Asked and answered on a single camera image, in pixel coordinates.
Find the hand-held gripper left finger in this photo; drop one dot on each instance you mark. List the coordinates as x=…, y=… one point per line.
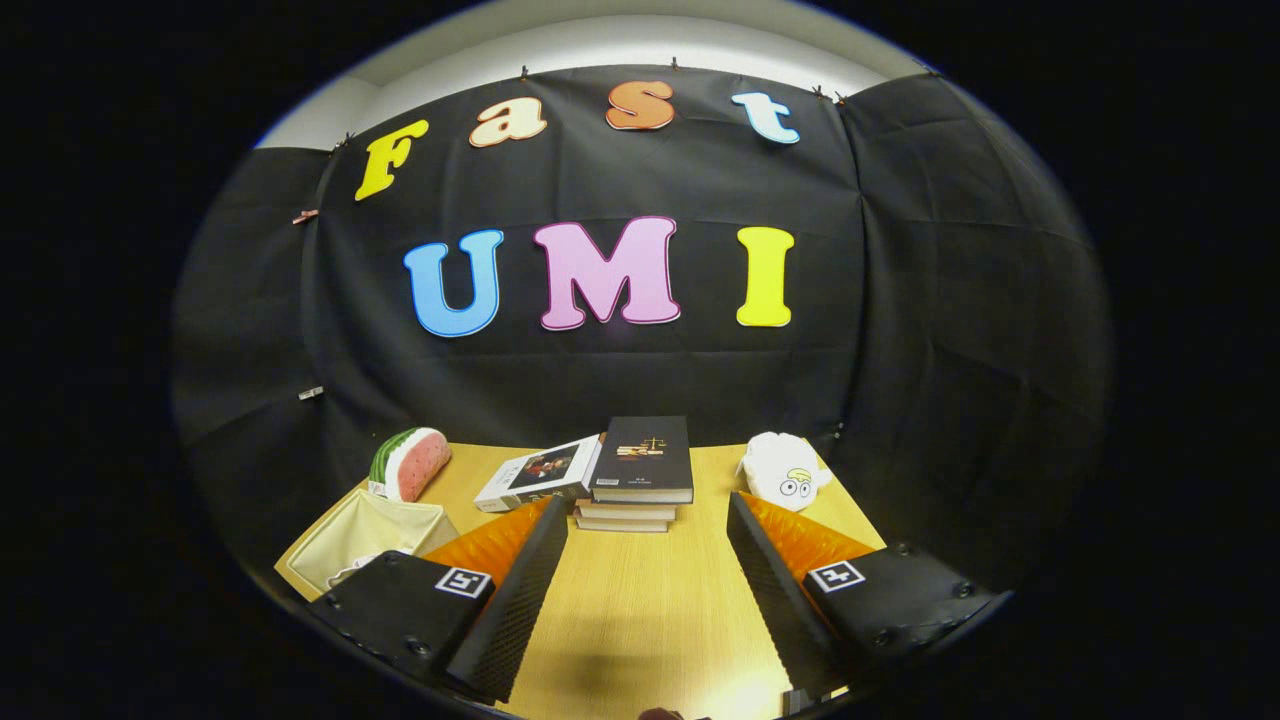
x=520, y=600

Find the white plush pouch with face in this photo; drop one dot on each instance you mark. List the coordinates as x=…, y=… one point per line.
x=785, y=470

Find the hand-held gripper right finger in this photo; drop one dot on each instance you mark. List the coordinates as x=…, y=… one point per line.
x=775, y=600

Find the thin stacked book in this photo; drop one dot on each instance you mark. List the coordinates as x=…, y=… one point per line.
x=620, y=525

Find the beige fabric storage box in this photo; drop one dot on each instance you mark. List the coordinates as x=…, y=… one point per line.
x=385, y=525

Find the watermelon slice plush toy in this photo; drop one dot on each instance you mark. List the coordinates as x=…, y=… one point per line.
x=415, y=465

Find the white cover book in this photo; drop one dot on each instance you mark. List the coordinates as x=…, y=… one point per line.
x=540, y=470

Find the black cover book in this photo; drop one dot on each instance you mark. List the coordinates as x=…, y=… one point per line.
x=645, y=455

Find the thick stacked book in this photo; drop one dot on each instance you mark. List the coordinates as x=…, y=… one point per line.
x=630, y=511

